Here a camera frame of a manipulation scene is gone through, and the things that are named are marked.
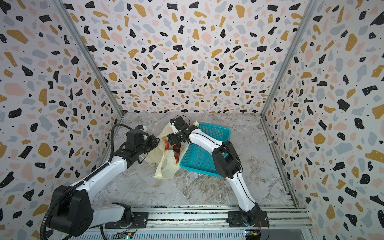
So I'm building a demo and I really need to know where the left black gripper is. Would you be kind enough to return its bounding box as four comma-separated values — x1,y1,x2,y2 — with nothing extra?
136,134,159,156

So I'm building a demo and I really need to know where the translucent yellowish plastic bag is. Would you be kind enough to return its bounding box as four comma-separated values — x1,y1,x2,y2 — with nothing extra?
147,123,189,180

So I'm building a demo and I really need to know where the dark purple fruit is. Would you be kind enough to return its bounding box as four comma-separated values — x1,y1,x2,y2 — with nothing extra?
173,144,181,153

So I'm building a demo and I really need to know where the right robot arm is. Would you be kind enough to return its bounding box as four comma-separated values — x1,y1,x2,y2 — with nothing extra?
167,115,262,225

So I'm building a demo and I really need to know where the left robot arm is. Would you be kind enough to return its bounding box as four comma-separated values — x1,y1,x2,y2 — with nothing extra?
40,126,160,240

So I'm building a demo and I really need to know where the teal plastic basket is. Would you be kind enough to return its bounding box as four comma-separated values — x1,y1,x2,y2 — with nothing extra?
179,122,232,178

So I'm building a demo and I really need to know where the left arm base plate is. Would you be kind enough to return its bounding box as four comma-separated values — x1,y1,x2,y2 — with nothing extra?
104,212,149,230

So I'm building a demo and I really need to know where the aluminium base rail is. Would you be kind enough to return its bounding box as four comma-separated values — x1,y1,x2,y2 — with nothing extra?
58,204,316,240

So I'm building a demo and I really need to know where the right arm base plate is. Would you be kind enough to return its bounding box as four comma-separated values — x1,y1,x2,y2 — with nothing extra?
227,211,270,228

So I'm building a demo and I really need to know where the left black corrugated cable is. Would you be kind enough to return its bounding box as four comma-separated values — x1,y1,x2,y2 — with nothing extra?
39,173,97,240

